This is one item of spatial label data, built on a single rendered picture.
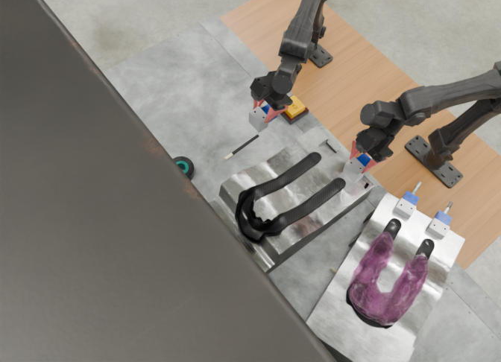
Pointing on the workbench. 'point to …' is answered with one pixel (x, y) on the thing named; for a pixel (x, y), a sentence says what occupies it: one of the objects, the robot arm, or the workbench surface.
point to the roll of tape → (186, 165)
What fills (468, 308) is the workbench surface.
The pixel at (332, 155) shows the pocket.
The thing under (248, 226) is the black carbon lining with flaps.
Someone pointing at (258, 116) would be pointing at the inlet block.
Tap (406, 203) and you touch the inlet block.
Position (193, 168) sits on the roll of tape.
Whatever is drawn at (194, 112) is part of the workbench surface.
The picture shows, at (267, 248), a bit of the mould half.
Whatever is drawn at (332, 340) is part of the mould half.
